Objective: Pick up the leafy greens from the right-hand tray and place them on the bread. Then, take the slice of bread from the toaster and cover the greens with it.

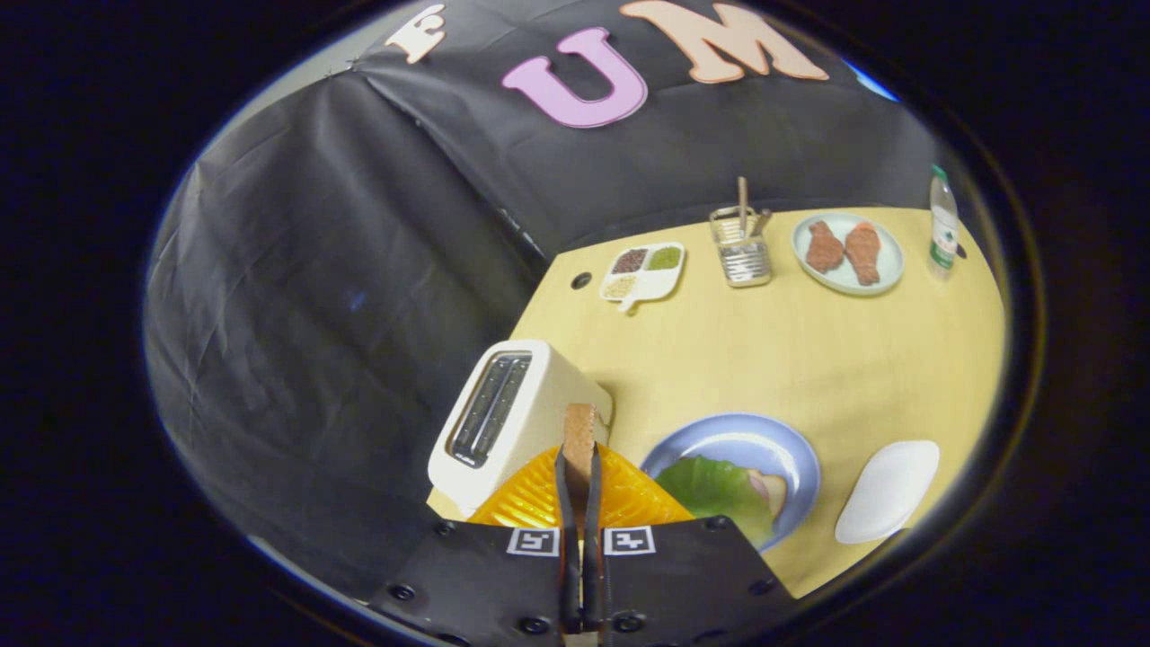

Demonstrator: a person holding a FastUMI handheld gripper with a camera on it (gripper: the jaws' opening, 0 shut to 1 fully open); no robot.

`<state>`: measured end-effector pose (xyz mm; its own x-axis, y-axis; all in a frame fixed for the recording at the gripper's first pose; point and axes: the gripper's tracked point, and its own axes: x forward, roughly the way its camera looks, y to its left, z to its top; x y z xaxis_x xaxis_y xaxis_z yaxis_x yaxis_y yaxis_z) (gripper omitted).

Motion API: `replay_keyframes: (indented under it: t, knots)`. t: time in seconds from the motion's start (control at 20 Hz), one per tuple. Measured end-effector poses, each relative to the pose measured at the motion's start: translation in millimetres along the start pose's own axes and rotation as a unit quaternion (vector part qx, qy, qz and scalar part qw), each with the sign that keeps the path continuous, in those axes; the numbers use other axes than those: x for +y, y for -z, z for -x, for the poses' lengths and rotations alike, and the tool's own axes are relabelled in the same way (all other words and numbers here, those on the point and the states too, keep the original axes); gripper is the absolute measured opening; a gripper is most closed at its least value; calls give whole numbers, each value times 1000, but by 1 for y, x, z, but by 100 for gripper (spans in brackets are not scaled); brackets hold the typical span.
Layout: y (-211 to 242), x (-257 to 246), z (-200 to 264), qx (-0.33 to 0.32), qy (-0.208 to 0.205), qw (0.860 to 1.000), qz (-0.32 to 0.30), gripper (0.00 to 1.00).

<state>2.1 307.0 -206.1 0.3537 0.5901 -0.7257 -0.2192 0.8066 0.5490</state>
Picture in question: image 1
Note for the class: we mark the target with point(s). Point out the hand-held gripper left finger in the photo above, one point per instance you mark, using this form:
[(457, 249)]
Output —
[(568, 557)]

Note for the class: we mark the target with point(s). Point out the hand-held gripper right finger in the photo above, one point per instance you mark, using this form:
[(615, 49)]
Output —
[(593, 557)]

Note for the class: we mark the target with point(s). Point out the white bread slice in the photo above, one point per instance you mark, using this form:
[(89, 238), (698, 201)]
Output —
[(579, 440), (778, 490)]

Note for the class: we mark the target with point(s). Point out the green lettuce leaf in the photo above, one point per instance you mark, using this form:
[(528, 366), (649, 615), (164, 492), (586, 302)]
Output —
[(714, 490)]

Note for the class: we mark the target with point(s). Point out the white toaster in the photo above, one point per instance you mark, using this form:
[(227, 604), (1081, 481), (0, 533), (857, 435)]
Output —
[(548, 395)]

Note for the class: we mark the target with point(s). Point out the pink ham slice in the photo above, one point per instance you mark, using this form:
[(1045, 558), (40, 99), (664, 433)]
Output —
[(759, 485)]

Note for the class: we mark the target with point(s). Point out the blue plate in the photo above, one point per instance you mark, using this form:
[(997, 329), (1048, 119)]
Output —
[(746, 440)]

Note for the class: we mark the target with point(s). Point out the white divided condiment dish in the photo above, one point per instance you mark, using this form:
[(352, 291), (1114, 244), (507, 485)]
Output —
[(660, 283)]

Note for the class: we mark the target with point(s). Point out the white plate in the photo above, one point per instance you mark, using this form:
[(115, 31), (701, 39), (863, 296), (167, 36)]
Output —
[(885, 490)]

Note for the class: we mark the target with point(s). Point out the wooden utensil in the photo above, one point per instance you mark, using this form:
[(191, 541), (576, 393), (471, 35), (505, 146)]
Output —
[(763, 222), (743, 202)]

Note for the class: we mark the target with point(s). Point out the brown meat patty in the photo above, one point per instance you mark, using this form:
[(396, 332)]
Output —
[(864, 253), (824, 247)]

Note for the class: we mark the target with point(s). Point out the pale green plate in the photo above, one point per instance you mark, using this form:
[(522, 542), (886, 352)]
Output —
[(885, 265)]

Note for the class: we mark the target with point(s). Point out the clear plastic water bottle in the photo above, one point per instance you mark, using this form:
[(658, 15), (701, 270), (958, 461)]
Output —
[(943, 229)]

